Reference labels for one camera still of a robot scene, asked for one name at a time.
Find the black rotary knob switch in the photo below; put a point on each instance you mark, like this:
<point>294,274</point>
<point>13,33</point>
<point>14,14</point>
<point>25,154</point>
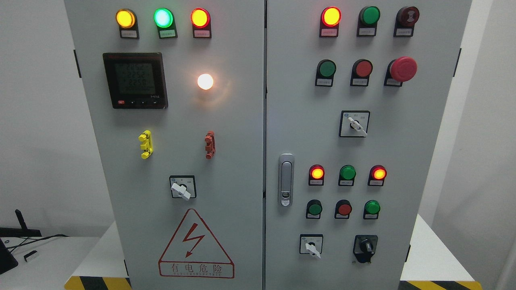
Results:
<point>365,247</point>

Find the red terminal clip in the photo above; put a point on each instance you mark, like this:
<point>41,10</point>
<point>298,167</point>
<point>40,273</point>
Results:
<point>210,147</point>

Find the red lit indicator lower left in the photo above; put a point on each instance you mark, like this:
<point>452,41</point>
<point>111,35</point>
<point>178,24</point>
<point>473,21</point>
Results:
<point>316,175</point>

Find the red lit indicator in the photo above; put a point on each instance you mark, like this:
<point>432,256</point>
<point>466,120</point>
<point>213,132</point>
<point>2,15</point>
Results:
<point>329,22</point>
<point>316,175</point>

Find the white glowing lamp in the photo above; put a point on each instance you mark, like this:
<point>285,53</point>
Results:
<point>205,81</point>

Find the green push button lower left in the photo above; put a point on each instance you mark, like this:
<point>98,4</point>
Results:
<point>313,209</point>

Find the green indicator lower middle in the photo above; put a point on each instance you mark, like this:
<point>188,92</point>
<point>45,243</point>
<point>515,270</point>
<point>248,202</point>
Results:
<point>347,175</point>

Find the grey left cabinet door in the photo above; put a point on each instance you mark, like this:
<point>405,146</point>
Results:
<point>228,186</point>

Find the grey cabinet door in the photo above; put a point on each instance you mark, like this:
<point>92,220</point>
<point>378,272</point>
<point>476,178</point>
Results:
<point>228,186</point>
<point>304,120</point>

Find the green push button upper row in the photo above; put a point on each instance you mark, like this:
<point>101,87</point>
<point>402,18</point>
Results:
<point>325,73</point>

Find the red push button lower row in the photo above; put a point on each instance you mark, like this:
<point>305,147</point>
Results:
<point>342,209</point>

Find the red push button row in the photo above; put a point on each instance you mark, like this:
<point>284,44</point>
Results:
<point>342,209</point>
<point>361,71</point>

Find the grey right cabinet door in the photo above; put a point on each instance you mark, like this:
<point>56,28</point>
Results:
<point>304,120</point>

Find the yellow terminal clip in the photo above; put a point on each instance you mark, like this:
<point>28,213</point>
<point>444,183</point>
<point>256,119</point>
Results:
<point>146,145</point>

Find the red indicator lower right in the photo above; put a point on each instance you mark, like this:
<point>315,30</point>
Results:
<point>377,175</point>

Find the red electric hazard warning sticker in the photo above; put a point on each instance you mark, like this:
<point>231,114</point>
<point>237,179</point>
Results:
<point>194,251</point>

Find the red push button upper row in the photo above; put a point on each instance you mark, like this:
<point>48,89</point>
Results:
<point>361,71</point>

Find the green illuminated button lower right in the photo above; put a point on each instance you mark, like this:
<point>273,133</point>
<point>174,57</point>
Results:
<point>371,210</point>

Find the black digital power meter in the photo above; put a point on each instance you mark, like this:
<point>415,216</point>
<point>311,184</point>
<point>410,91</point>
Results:
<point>136,81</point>

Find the red lit indicator left door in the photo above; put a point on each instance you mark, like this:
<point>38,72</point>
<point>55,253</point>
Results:
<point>201,23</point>

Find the red lit indicator top right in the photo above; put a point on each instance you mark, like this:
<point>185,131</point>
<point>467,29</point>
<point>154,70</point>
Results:
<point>329,22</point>

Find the green lit indicator light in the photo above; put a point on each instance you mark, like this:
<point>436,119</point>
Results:
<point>165,23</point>

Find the red emergency stop mushroom button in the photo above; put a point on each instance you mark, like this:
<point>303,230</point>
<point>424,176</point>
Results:
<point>399,70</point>

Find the green unlit indicator top right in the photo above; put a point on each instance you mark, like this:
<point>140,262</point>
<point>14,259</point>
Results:
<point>367,21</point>

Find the yellow indicator light top left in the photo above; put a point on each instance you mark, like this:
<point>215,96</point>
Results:
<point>128,25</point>

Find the dark red buzzer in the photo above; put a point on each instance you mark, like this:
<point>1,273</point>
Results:
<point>406,19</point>

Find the white platform with hazard stripes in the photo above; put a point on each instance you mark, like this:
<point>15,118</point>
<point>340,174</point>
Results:
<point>430,265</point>

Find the black device on left table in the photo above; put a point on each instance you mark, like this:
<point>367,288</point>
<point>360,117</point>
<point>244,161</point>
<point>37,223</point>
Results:
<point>22,232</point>

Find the small white black usb stick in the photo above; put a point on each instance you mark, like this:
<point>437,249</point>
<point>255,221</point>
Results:
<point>30,256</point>

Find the black stand lower left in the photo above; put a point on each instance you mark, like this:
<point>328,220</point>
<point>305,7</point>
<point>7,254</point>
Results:
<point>7,260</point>

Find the silver door latch handle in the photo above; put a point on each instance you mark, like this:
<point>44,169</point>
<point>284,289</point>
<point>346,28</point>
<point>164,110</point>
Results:
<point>285,179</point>

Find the left door white selector switch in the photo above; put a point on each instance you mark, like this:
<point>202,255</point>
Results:
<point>183,187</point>

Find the upper right white selector switch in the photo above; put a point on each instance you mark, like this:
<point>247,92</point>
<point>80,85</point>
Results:
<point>354,123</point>

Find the lower white selector switch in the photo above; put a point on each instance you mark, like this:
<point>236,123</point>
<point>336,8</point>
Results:
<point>311,244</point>

